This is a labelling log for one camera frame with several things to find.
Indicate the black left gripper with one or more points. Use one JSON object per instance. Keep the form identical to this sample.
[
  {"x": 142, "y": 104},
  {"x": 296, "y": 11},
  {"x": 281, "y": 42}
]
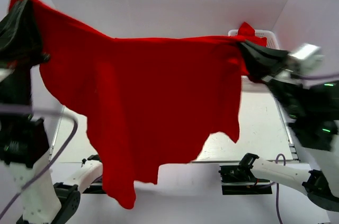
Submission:
[{"x": 20, "y": 43}]

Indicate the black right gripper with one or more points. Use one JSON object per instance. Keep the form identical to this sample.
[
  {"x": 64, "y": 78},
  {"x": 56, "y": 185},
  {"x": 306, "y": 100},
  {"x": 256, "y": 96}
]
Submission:
[{"x": 258, "y": 68}]

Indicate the red t shirt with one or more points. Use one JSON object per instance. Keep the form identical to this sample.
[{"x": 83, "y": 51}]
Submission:
[{"x": 148, "y": 101}]

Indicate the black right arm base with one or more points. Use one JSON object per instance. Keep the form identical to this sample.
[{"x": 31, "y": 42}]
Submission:
[{"x": 236, "y": 182}]

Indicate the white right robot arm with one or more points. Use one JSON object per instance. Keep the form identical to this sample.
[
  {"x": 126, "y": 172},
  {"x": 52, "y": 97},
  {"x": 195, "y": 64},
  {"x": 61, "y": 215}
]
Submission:
[{"x": 314, "y": 114}]

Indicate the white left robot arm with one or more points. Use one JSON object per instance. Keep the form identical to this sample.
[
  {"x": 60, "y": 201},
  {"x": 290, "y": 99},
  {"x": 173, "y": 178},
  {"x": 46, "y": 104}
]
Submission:
[{"x": 25, "y": 149}]

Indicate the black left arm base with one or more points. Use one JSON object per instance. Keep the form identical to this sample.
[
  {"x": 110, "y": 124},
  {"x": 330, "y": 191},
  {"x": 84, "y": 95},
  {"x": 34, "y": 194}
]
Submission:
[{"x": 94, "y": 188}]

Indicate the red t shirts in basket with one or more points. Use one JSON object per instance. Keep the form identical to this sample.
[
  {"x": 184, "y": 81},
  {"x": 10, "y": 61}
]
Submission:
[{"x": 248, "y": 33}]

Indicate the white plastic basket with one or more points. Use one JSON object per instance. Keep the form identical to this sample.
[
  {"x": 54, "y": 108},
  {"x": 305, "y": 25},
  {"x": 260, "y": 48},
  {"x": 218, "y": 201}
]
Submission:
[{"x": 271, "y": 43}]

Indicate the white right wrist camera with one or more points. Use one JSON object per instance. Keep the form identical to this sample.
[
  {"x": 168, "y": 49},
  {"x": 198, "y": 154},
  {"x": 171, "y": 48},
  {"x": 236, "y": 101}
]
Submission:
[{"x": 304, "y": 59}]

